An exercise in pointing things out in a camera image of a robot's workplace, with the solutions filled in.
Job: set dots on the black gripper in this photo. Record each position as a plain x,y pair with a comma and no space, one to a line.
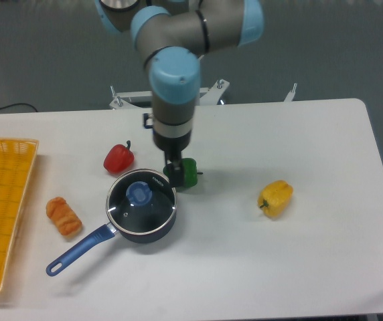
172,149

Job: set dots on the glass lid blue knob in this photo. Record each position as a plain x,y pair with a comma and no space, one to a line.
141,202

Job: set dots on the dark blue saucepan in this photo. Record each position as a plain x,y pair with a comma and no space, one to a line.
103,233

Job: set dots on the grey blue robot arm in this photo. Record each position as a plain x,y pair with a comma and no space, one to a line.
170,37

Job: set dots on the green bell pepper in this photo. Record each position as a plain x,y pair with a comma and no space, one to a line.
190,172

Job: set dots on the red bell pepper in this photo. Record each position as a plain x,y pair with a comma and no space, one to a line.
119,158

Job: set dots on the yellow bell pepper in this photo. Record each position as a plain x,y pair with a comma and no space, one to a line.
274,198

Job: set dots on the toy croissant bread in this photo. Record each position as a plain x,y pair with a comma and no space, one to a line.
63,217

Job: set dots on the white bracket right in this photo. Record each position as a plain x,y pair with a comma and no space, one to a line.
291,94

